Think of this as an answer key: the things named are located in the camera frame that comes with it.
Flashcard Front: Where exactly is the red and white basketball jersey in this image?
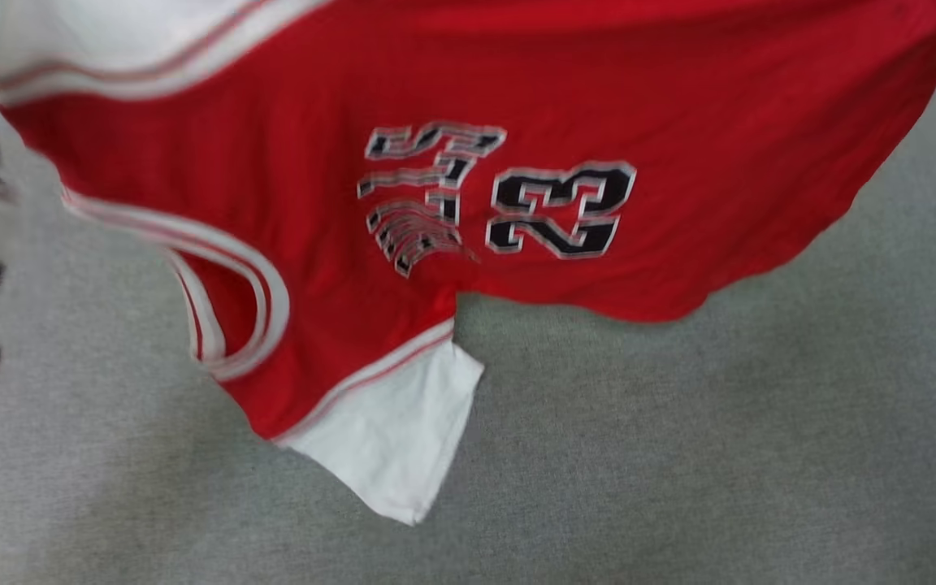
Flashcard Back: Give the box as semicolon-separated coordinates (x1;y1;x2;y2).
0;0;936;527

